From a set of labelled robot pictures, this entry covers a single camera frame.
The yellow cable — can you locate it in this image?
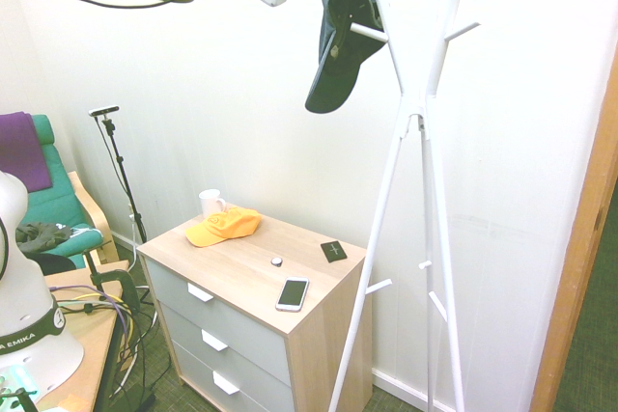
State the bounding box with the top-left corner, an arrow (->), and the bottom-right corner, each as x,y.
50,291 -> 136,355

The wooden door frame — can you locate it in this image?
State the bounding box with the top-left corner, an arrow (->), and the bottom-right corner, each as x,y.
528,42 -> 618,412

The orange cap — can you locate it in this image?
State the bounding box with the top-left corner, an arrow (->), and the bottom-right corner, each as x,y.
184,206 -> 263,249

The green cushioned wooden armchair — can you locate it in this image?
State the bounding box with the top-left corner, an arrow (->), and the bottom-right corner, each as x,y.
0,113 -> 121,274

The purple cloth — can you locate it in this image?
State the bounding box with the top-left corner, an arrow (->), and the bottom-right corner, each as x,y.
0,111 -> 54,194

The white wall plug with cable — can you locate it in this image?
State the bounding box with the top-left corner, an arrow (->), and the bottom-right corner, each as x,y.
126,203 -> 140,245

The black tripod stand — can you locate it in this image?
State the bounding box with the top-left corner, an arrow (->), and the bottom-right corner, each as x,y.
98,115 -> 149,245

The orange sticky note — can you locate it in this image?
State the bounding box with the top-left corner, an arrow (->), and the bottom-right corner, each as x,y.
56,392 -> 90,412

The white mug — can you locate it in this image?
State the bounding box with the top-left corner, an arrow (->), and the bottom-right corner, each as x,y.
198,188 -> 229,221

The blue denim cap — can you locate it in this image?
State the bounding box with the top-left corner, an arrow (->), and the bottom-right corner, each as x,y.
304,0 -> 388,115

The white smartphone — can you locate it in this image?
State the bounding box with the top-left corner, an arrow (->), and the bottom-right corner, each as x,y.
275,276 -> 311,313

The dark olive garment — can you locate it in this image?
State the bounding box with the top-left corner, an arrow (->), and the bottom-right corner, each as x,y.
14,221 -> 72,255

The black table clamp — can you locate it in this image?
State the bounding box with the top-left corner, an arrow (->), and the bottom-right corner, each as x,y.
81,249 -> 142,319

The black floor cable bundle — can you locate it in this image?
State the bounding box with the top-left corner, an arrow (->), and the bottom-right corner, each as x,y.
108,247 -> 175,412

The wooden dresser with grey drawers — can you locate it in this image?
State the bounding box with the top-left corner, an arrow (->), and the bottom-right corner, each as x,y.
136,203 -> 374,412

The purple cable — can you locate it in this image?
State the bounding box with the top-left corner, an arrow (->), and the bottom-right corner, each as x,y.
52,298 -> 141,360

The white coat rack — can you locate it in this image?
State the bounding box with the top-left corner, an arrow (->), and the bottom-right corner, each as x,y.
327,0 -> 482,412

